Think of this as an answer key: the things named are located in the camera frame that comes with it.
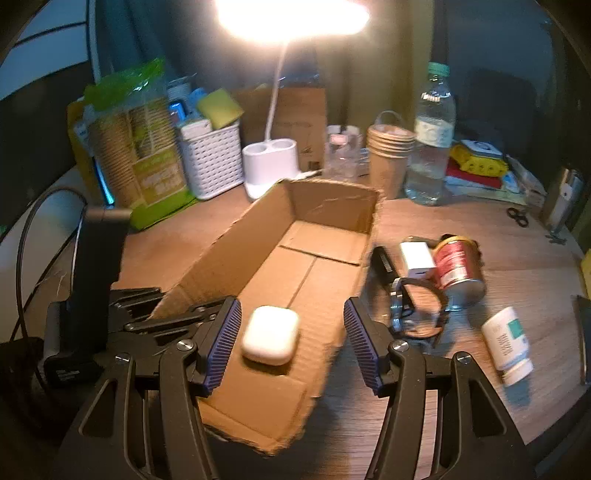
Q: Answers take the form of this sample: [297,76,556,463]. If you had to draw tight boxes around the brown lamp packaging box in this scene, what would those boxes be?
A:
[231,87,327,171]

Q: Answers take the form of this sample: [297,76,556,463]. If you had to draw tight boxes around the black car key fob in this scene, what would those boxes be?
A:
[403,235,440,249]

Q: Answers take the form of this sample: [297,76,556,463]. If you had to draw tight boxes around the white desk lamp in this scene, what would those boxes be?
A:
[214,0,371,200]

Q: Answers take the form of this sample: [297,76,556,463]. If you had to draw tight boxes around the black scissors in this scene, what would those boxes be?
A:
[506,207,529,228]

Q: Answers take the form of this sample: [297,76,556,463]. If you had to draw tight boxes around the green paper cup package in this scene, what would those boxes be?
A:
[66,58,195,231]

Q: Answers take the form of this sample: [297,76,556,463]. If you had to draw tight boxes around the plastic packet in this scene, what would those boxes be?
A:
[506,155,547,209]

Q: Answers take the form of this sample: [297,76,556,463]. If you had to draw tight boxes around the red book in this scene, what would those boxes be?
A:
[446,159,503,189]

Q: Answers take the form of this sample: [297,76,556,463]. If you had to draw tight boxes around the cardboard box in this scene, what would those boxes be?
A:
[154,179,384,456]

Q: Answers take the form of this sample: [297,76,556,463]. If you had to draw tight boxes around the white pill bottle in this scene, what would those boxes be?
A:
[481,307,534,386]

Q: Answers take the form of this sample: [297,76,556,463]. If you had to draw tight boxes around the clear water bottle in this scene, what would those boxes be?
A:
[405,62,456,206]

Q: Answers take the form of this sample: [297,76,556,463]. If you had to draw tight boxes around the black flashlight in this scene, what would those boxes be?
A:
[370,246,399,290]

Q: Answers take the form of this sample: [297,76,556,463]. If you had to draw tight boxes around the red tin can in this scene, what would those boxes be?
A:
[433,234,487,311]

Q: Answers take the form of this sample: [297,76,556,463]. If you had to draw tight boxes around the white charger adapter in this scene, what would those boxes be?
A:
[400,241,436,280]

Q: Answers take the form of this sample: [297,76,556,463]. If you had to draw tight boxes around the steel thermos with tag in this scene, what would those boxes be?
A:
[541,167,584,235]

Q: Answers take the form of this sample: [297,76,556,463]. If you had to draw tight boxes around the white earbuds case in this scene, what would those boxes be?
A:
[242,305,300,366]

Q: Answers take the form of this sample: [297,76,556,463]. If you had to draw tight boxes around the white plastic basket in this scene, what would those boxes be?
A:
[176,121,245,201]

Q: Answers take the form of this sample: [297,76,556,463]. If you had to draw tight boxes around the black strap wristwatch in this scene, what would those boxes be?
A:
[390,277,450,347]

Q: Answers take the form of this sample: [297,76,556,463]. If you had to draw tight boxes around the yellow wet wipes pack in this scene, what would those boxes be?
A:
[451,144,509,178]

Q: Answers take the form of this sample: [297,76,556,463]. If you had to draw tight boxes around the clear patterned glass cup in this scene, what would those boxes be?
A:
[322,125,362,182]

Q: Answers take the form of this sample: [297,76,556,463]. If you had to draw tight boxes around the white wireless charger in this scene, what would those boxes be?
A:
[461,139,503,159]

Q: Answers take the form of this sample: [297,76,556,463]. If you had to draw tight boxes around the yellow tissue box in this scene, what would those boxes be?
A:
[580,249,591,298]

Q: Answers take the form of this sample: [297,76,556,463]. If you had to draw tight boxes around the yellow green sponge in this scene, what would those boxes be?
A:
[197,89,243,130]

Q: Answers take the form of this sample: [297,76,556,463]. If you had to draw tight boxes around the stacked brown paper cups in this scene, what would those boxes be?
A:
[367,124,416,199]

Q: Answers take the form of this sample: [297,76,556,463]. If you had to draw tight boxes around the metal keys bunch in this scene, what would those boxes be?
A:
[545,233,567,245]

